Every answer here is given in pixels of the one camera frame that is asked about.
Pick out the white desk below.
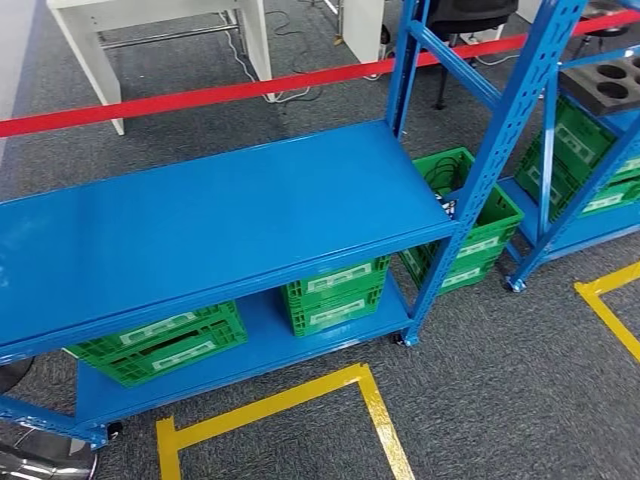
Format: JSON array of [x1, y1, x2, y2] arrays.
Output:
[[46, 0, 276, 137], [341, 0, 387, 66]]

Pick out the white floor cable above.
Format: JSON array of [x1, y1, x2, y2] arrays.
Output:
[[219, 11, 312, 105]]

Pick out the black foam tray round holes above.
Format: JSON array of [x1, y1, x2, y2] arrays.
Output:
[[558, 56, 640, 119]]

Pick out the green plastic crate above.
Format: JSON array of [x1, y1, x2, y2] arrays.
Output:
[[281, 256, 391, 311], [412, 146, 525, 268], [94, 319, 250, 389], [67, 301, 241, 364], [399, 243, 502, 297], [515, 135, 640, 225], [549, 95, 640, 188], [284, 284, 386, 339]]

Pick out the black floor cable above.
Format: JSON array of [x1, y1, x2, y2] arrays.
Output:
[[265, 7, 327, 102]]

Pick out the black office chair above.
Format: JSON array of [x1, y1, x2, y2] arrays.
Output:
[[427, 0, 521, 112]]

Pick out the black cable bundle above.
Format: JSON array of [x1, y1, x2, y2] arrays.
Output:
[[423, 154, 465, 198]]

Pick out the yellow floor tape square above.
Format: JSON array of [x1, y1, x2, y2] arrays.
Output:
[[574, 260, 640, 364]]

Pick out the black seat chrome stool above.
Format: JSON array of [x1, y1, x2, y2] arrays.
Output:
[[572, 0, 632, 60]]

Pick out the blue metal shelf rack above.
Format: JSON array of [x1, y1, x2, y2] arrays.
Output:
[[500, 0, 640, 294], [0, 0, 591, 452]]

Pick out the red barrier belt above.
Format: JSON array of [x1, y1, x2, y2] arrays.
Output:
[[0, 9, 640, 139]]

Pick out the chrome stanchion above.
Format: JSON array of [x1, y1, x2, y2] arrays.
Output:
[[0, 423, 100, 480]]

